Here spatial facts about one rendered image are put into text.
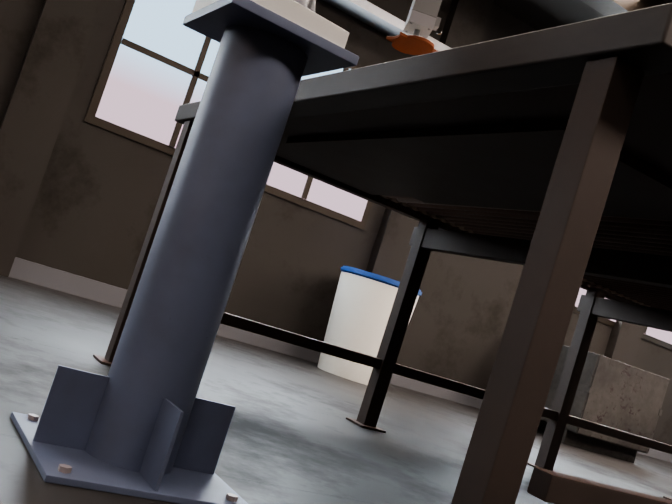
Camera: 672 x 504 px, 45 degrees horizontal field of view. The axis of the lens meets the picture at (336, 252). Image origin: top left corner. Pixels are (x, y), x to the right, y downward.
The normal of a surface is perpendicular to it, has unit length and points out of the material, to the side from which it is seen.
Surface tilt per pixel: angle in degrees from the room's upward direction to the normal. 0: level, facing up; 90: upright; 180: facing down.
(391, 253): 90
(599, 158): 90
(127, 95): 90
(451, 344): 90
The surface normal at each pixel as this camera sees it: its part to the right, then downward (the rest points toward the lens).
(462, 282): 0.49, 0.10
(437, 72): -0.82, -0.30
